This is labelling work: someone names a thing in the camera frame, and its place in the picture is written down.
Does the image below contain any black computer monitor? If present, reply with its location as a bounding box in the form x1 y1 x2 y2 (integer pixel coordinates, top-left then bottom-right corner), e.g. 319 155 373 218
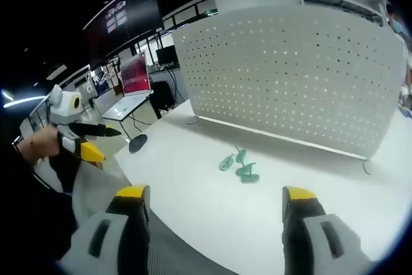
155 46 178 67

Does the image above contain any white perforated mounting plate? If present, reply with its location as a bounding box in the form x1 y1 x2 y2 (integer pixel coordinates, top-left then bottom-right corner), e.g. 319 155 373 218
171 6 407 175

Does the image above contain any white laptop with red screen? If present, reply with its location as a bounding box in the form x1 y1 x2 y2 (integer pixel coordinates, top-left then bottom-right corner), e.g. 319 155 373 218
120 52 153 98

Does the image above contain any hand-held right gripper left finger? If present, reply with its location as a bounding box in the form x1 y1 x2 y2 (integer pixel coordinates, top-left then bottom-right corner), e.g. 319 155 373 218
59 184 151 275

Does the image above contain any person's left hand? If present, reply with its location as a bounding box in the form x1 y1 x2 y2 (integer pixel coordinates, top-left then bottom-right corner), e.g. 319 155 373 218
18 125 62 167

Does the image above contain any green hook assembly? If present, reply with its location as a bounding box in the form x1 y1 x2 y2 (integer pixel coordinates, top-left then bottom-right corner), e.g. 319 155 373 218
235 162 257 178
218 153 236 171
240 173 260 185
234 145 248 164

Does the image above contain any black computer case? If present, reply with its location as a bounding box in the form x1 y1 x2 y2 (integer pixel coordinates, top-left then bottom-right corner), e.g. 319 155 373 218
149 79 177 120

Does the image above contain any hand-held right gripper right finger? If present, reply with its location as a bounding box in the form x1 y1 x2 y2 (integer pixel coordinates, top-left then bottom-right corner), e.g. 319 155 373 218
281 185 381 275

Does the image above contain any white folding table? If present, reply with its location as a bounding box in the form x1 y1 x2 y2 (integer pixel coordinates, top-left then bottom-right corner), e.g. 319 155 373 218
93 91 155 139

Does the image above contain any large dark display board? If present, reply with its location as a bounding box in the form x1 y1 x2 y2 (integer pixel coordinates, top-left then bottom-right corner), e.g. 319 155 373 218
82 0 164 65

